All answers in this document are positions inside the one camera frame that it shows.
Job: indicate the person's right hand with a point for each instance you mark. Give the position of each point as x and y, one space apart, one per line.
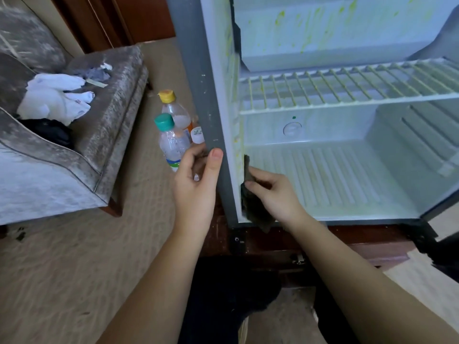
276 195

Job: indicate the person's left hand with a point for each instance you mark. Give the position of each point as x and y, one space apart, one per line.
195 193

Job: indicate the dark grey cloth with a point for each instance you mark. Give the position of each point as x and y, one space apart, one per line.
252 207

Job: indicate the green cap water bottle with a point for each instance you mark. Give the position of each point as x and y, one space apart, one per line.
171 143

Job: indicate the brown tea bottle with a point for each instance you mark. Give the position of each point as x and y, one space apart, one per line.
196 132

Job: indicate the orange soda bottle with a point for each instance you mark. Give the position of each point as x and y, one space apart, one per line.
176 111

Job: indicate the grey mini fridge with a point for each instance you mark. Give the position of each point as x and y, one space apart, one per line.
201 89

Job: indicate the person's left forearm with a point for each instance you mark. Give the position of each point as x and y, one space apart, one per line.
154 297

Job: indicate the person's right forearm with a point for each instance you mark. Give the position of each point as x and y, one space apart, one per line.
373 290

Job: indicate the person's dark trousers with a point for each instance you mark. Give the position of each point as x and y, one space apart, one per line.
229 304

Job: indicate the person's left foot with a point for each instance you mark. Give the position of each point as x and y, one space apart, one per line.
243 331

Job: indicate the dark red wooden stand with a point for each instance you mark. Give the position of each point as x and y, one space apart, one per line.
323 240

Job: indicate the paper slip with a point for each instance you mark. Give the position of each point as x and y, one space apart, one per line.
96 83

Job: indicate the grey velvet sofa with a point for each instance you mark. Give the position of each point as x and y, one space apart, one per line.
43 168

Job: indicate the grey garment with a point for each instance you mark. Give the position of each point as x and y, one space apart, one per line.
95 73

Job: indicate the black garment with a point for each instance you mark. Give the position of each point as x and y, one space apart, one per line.
49 131

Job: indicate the large white garment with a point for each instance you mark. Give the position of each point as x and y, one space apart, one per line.
50 105

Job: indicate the small white garment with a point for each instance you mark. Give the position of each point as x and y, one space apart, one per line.
57 82

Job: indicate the grey velvet cushion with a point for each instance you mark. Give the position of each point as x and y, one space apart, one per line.
32 35

